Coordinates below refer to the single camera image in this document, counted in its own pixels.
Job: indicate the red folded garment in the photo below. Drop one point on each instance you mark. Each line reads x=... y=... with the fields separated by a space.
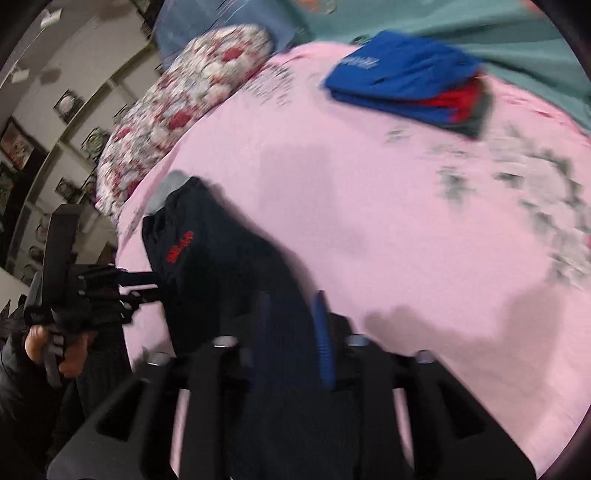
x=461 y=101

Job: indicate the dark navy bear pants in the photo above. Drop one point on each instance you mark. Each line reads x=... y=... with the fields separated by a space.
x=220 y=278

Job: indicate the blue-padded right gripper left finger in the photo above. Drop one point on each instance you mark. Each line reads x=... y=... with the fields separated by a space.
x=262 y=347

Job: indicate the teal heart-print quilt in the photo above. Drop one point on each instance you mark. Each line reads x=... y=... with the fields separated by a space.
x=517 y=42

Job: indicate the red white floral quilt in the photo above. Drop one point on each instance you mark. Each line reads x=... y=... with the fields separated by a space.
x=206 y=73

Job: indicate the person's left hand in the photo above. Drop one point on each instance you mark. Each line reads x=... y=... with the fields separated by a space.
x=37 y=343

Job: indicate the pink floral bedsheet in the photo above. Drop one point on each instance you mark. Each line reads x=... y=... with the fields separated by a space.
x=477 y=250

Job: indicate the blue plaid pillow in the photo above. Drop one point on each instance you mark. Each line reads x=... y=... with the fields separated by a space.
x=180 y=21

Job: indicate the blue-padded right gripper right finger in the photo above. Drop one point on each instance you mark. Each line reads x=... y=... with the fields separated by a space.
x=325 y=343

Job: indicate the grey folded garment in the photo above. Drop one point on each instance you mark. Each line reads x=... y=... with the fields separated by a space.
x=473 y=127

